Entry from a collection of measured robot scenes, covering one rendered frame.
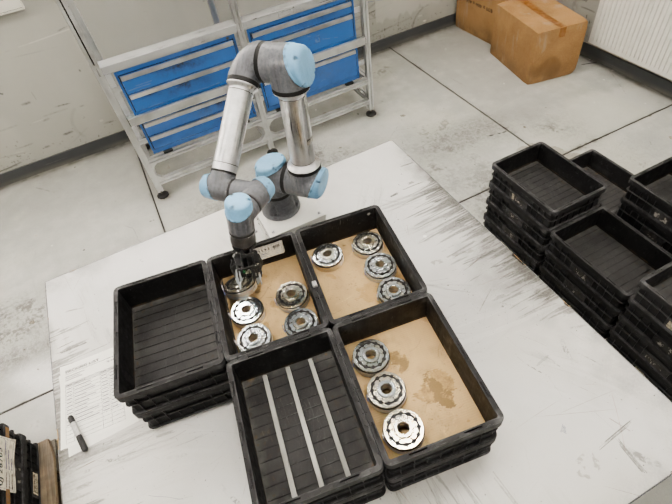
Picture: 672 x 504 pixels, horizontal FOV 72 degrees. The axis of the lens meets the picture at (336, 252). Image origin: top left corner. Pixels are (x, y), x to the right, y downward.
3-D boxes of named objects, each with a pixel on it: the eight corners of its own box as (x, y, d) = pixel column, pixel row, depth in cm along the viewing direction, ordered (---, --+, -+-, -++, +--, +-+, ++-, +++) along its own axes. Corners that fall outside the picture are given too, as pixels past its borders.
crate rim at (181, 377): (116, 292, 149) (113, 287, 148) (207, 263, 153) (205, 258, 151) (117, 405, 123) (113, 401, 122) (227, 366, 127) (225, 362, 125)
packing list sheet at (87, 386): (54, 371, 157) (53, 370, 157) (122, 340, 162) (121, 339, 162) (61, 460, 136) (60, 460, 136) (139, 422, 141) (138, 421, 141)
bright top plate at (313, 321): (281, 314, 142) (281, 313, 142) (313, 305, 143) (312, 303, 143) (288, 342, 136) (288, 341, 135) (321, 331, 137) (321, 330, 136)
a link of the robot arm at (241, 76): (225, 30, 136) (190, 194, 137) (258, 32, 132) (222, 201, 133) (245, 49, 147) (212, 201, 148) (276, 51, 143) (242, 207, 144)
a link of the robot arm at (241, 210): (258, 193, 128) (242, 212, 122) (261, 223, 135) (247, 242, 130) (233, 186, 130) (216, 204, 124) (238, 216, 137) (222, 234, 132)
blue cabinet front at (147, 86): (153, 153, 303) (112, 72, 261) (256, 115, 318) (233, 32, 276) (154, 155, 301) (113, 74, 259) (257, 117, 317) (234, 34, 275)
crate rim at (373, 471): (227, 366, 127) (225, 362, 125) (331, 330, 131) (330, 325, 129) (257, 523, 101) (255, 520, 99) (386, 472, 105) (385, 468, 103)
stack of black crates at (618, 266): (533, 280, 225) (549, 232, 200) (581, 255, 231) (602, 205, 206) (599, 343, 200) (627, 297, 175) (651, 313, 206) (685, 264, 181)
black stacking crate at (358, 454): (238, 382, 134) (226, 363, 126) (335, 347, 138) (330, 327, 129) (268, 531, 108) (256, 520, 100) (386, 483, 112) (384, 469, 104)
